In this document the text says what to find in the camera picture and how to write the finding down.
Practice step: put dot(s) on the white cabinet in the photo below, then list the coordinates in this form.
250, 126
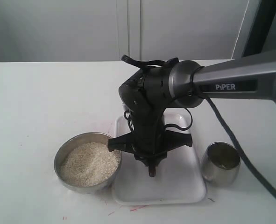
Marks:
104, 30

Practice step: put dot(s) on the brown wooden spoon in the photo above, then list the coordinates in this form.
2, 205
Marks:
152, 170

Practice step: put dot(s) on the white rice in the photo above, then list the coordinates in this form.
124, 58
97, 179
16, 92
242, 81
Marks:
89, 164

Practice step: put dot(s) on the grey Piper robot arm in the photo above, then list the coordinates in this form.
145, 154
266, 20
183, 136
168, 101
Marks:
159, 85

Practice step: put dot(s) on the small metal cup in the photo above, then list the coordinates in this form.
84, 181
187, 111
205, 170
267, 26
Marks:
220, 164

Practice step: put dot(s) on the dark vertical post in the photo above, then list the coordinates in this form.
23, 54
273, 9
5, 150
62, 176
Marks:
262, 35

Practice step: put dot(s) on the white rectangular plastic tray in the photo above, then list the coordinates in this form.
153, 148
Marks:
178, 180

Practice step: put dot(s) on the steel bowl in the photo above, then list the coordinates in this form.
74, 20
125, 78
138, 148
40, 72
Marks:
73, 143

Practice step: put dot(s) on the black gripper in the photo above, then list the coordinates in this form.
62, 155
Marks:
150, 139

